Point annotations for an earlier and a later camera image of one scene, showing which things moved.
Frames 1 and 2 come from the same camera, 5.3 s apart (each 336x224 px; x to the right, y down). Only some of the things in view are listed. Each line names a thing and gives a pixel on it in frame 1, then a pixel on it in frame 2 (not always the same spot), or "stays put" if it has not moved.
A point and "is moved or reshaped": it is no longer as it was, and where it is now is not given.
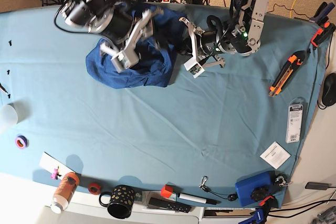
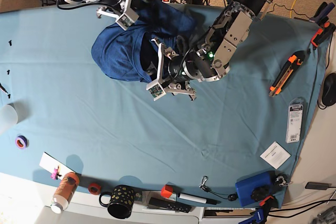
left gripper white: x=123 y=60 → x=129 y=16
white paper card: x=50 y=163 stays put
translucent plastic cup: x=13 y=113 stays put
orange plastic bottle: x=64 y=191 stays put
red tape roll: x=94 y=188 stays put
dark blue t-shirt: x=163 y=33 is moved or reshaped
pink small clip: x=55 y=175 stays put
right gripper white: x=194 y=65 → x=157 y=90
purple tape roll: x=21 y=141 stays put
